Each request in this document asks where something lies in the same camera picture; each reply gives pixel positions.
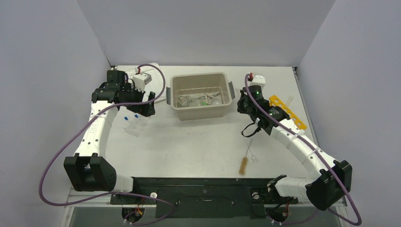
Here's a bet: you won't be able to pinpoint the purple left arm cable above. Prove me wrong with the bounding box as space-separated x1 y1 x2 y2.
38 64 175 227

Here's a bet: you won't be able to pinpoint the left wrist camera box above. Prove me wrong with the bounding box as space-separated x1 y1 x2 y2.
131 69 152 93

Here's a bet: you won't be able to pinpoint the clear glass funnel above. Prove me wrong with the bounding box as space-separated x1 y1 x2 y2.
248 148 257 164

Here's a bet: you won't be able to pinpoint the black base frame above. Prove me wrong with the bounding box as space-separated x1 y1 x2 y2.
109 177 331 220

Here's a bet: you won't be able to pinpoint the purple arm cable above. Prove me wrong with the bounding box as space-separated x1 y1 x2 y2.
38 64 175 227
244 78 362 226

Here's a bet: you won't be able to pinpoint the yellow test tube rack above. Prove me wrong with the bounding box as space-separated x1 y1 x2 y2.
269 95 307 130

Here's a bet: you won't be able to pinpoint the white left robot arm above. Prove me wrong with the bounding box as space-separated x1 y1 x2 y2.
63 70 155 203

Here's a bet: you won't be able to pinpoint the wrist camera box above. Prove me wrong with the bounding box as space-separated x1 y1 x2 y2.
131 69 152 93
248 72 266 89

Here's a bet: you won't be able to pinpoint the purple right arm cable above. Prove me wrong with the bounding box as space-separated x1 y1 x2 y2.
244 78 362 226

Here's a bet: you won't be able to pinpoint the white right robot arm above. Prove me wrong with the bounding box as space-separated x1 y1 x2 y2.
237 85 352 211

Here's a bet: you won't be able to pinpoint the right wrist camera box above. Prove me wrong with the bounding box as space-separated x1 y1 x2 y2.
248 72 266 89

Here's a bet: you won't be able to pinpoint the white plastic tub lid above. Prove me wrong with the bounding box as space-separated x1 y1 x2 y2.
140 62 166 104

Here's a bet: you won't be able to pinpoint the beige plastic tub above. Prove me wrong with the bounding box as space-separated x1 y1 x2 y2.
166 72 235 121

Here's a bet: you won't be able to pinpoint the metal crucible tongs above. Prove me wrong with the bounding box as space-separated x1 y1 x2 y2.
205 92 220 99

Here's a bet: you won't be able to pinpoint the small clear beaker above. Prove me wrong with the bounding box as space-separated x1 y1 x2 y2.
177 96 192 107

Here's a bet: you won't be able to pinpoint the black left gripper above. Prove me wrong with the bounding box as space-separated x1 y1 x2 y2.
121 83 155 117

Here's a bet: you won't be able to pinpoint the large clear test tube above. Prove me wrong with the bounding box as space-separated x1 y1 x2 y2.
285 96 294 106

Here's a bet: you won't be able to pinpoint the grey round ball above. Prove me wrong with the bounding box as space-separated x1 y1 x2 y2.
210 97 222 105

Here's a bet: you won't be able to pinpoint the test tube brush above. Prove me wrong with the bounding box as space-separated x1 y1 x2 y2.
238 139 253 176

